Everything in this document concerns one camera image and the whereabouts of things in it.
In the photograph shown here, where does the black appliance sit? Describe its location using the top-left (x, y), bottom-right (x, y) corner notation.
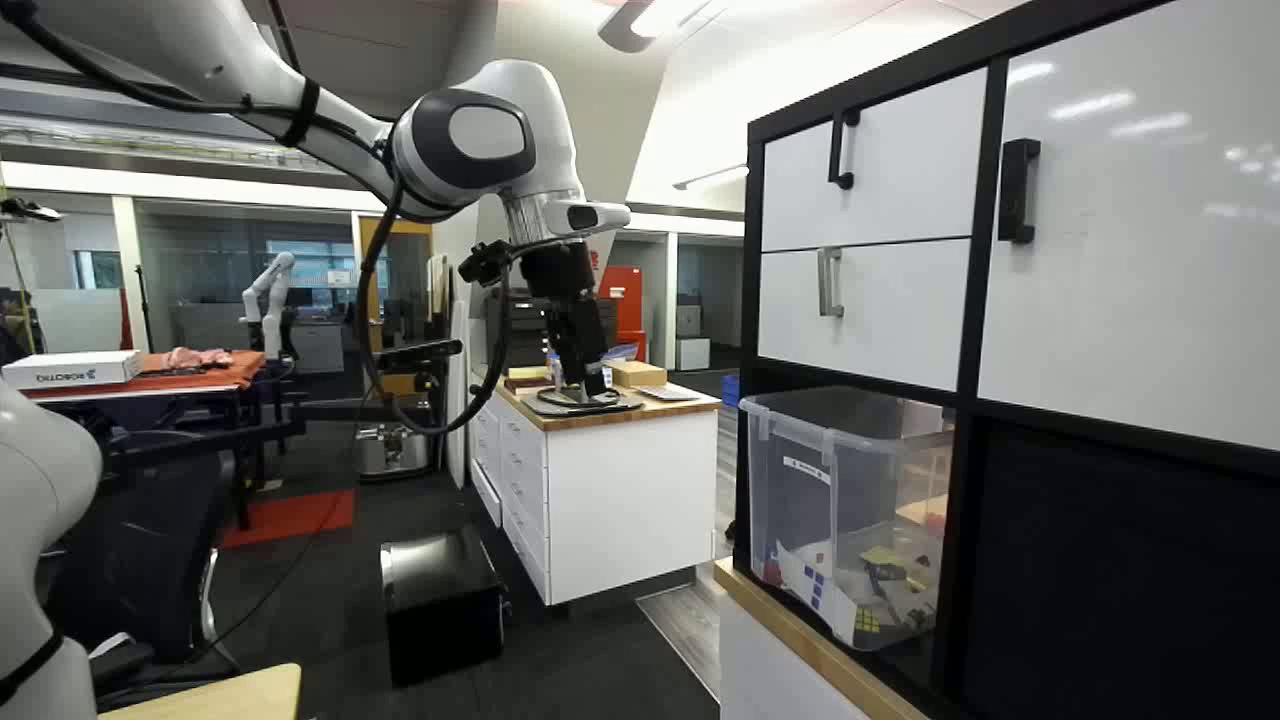
top-left (474, 285), bottom-right (540, 378)

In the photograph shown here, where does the white drawer with black handle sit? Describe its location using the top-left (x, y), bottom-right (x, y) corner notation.
top-left (757, 66), bottom-right (990, 255)

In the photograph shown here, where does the black frame shelf unit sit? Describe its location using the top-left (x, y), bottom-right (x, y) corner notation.
top-left (726, 0), bottom-right (1280, 720)

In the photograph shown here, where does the red table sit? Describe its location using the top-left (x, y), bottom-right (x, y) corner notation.
top-left (25, 347), bottom-right (292, 532)

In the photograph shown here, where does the black office chair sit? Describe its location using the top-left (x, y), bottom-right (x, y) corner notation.
top-left (42, 436), bottom-right (237, 664)

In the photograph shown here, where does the clear plastic storage container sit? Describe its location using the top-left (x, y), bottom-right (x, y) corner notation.
top-left (734, 385), bottom-right (954, 654)

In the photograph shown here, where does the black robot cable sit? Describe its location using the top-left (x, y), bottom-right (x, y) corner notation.
top-left (0, 0), bottom-right (517, 438)

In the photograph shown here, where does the black drawer handle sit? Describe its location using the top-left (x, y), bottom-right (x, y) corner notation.
top-left (825, 109), bottom-right (863, 190)

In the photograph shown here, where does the red wall cabinet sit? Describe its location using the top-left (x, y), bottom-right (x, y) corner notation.
top-left (595, 261), bottom-right (652, 364)

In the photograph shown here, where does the orange wooden door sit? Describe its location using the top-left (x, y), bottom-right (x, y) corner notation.
top-left (352, 213), bottom-right (436, 404)

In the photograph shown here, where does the white cube with blue stickers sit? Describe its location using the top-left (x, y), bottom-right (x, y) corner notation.
top-left (784, 551), bottom-right (837, 617)

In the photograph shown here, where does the white cabinet door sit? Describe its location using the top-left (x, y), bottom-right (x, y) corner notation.
top-left (977, 0), bottom-right (1280, 455)

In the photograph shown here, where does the black door handle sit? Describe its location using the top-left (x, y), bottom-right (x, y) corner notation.
top-left (996, 134), bottom-right (1043, 247)

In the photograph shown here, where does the silver metal pot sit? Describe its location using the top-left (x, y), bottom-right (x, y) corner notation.
top-left (352, 417), bottom-right (436, 478)

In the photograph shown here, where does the reddish cloth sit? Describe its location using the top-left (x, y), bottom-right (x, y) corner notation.
top-left (136, 345), bottom-right (237, 378)

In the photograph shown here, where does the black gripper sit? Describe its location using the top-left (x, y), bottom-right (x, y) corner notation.
top-left (517, 239), bottom-right (614, 401)

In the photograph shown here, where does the silver drawer handle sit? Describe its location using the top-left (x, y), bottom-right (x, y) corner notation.
top-left (814, 244), bottom-right (847, 319)

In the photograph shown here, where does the white drawer with silver handle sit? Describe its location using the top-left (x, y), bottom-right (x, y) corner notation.
top-left (757, 235), bottom-right (977, 396)

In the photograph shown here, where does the white cabinet with wooden top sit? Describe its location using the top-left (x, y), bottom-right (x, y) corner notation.
top-left (462, 376), bottom-right (724, 611)

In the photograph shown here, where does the black box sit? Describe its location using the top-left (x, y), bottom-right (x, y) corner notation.
top-left (376, 524), bottom-right (513, 692)

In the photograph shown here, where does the flat white box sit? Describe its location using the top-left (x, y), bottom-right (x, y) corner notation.
top-left (0, 347), bottom-right (144, 392)

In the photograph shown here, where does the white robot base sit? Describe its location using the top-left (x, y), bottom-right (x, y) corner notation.
top-left (0, 385), bottom-right (108, 720)

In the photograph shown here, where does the red floor mat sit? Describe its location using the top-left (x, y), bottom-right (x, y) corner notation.
top-left (214, 485), bottom-right (358, 551)

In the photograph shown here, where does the cardboard box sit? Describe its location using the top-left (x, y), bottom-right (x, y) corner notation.
top-left (606, 356), bottom-right (670, 396)

